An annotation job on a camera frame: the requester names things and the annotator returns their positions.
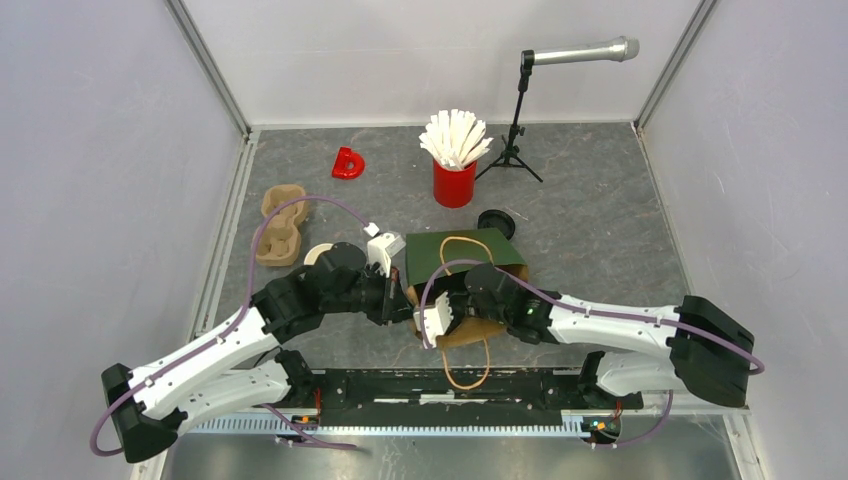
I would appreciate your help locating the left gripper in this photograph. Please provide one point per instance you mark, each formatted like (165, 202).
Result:
(395, 305)

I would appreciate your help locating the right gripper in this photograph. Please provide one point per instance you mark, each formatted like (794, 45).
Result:
(456, 313)

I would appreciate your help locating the green paper bag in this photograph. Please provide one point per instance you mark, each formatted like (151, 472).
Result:
(425, 252)

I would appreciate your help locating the white paper cup stack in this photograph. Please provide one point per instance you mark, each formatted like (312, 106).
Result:
(314, 252)

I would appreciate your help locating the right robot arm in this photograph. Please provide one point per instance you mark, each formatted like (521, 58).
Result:
(694, 346)

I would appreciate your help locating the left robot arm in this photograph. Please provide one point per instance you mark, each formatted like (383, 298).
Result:
(150, 406)

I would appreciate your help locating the red cylindrical holder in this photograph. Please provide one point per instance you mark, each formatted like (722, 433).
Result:
(453, 188)

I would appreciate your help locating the brown cardboard cup carrier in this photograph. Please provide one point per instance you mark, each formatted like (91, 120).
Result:
(280, 244)

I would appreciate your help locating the black mini tripod stand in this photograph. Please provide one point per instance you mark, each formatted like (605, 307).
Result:
(509, 157)

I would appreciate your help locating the red plastic letter d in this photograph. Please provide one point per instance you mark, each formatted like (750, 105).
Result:
(348, 164)

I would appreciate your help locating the silver microphone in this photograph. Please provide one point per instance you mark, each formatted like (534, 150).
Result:
(619, 49)

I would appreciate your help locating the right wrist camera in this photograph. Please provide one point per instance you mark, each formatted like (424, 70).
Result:
(436, 321)

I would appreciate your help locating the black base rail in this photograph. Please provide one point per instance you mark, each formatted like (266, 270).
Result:
(424, 398)

